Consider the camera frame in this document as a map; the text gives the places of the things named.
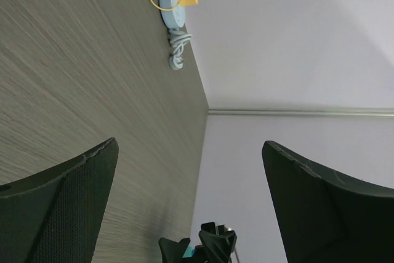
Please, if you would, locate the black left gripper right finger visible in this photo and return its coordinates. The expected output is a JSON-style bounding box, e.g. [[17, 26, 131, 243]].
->
[[262, 141, 393, 262]]

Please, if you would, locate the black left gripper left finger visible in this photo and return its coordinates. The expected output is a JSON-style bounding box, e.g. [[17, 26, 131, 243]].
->
[[1, 138, 119, 262]]

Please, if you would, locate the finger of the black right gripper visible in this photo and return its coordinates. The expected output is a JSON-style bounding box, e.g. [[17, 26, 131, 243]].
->
[[198, 222, 237, 263], [158, 237, 190, 263]]

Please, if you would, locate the round light blue power strip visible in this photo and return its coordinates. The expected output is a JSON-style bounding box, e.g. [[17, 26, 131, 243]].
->
[[159, 0, 185, 30]]

